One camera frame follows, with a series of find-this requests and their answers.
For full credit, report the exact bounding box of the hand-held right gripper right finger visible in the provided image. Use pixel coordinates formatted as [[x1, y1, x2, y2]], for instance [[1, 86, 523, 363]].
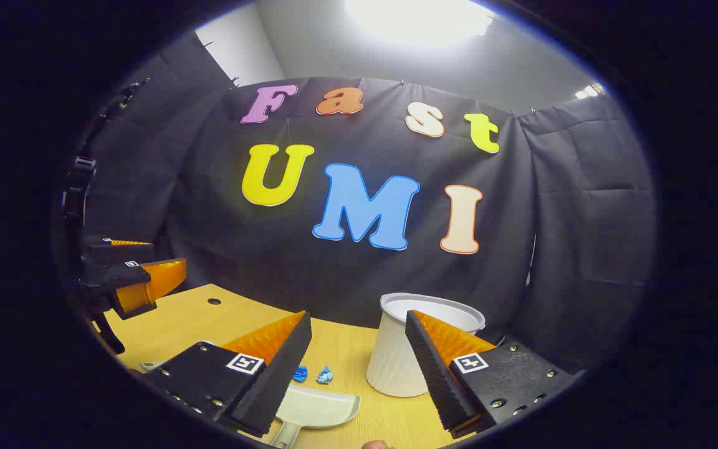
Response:
[[404, 309, 578, 440]]

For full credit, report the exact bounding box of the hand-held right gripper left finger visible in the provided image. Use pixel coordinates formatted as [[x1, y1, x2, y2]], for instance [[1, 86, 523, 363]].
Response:
[[141, 311, 313, 438]]

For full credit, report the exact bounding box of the white ribbed garbage bin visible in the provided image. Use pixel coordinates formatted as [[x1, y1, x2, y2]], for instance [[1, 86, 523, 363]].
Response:
[[366, 292, 486, 398]]

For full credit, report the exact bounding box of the grey-white dustpan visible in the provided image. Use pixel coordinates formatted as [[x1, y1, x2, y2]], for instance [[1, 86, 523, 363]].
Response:
[[269, 384, 360, 449]]

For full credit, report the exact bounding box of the wooden desktop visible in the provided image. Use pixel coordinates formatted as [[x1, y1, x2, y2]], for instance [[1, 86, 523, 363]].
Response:
[[88, 284, 497, 449]]

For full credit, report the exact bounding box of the black backdrop cloth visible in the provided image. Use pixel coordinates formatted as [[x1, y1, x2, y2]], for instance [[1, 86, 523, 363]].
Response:
[[82, 31, 658, 375]]

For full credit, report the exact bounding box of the black curved frame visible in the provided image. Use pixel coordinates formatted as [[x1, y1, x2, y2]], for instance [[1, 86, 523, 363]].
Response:
[[60, 78, 151, 238]]

